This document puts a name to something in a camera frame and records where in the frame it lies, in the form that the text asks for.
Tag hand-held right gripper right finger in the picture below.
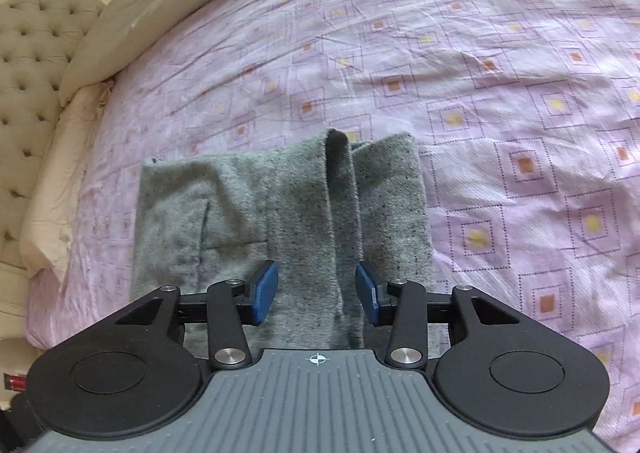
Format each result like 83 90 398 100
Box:
354 263 522 370

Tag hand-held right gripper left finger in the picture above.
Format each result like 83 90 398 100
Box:
115 260 280 370

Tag grey pants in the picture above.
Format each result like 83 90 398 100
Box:
131 129 435 350

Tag cream pillow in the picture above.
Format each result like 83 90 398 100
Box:
19 80 117 284
57 0 313 107

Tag pink patterned bedsheet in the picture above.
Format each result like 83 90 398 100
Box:
25 0 640 449

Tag cream tufted headboard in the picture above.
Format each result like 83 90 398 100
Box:
0 0 128 354

